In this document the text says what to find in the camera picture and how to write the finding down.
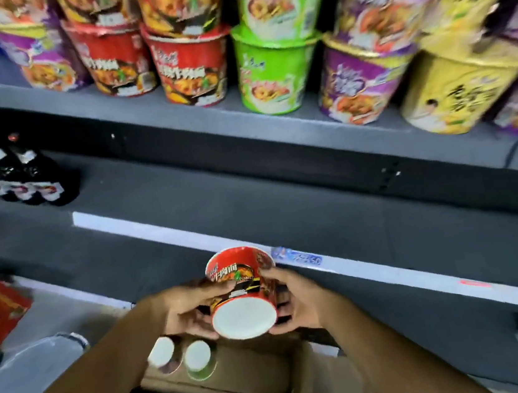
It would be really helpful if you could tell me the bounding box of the person's right hand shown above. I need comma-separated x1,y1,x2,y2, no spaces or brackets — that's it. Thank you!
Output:
258,260,337,337

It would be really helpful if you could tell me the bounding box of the person's left hand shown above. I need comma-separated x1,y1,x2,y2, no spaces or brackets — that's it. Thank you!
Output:
155,277,244,348

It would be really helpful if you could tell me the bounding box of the red cup noodle bowl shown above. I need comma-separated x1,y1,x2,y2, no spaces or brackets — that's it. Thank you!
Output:
139,14,239,114
60,10,160,104
202,243,285,345
53,0,142,36
133,0,233,43

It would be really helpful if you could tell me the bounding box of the brown cardboard box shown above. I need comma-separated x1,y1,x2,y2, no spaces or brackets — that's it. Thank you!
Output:
92,321,383,393

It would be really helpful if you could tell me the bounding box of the dark metal store shelving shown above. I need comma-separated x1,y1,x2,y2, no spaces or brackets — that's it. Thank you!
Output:
0,0,518,393

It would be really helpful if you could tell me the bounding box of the person's right forearm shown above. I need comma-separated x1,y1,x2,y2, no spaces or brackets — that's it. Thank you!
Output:
318,275,493,393

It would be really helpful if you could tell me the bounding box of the blue price tag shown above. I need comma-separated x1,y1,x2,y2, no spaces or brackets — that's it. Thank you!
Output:
270,241,324,272

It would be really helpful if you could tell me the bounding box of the red price tag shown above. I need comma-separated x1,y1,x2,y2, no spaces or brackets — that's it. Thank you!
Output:
457,275,493,293

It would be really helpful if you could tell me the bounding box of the row of dark glass bottles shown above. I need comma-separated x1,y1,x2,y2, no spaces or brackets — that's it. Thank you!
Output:
0,114,84,215

